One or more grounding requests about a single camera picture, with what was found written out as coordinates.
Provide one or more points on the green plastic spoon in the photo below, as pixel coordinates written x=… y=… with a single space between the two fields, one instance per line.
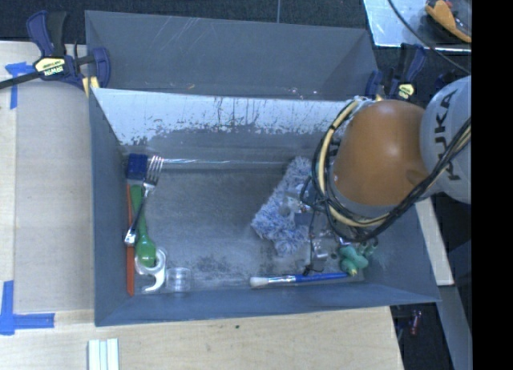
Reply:
x=145 y=248

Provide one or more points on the grey metal bin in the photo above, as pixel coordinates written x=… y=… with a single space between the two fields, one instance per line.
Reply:
x=224 y=220

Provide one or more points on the orange stick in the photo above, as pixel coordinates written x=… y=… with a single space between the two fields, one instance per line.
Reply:
x=130 y=264

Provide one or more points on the silver metal fork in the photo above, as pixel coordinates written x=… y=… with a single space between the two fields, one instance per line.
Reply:
x=153 y=172

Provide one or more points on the blue and white fluffy cloth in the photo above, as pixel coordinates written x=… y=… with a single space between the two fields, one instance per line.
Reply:
x=276 y=216

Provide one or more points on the clear plastic cup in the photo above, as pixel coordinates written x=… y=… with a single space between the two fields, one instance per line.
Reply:
x=178 y=279

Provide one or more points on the blue square block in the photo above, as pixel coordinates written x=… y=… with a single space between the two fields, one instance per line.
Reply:
x=137 y=166

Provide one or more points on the green lumpy toy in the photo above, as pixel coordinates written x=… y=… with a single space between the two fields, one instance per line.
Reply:
x=352 y=258

